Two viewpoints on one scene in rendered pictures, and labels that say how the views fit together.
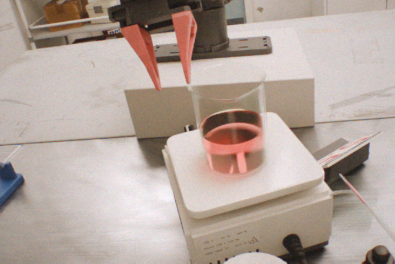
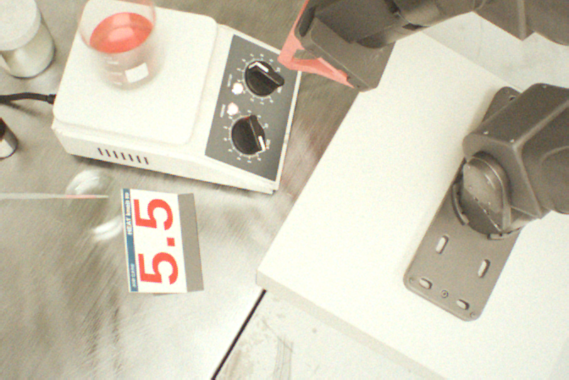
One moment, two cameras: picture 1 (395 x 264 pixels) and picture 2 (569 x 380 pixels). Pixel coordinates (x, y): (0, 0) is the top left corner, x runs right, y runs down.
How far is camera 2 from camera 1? 66 cm
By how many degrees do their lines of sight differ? 65
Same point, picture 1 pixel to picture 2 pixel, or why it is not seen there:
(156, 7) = not seen: outside the picture
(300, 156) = (90, 113)
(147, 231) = not seen: hidden behind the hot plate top
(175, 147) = (191, 19)
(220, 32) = (467, 200)
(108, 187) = (296, 1)
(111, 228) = not seen: outside the picture
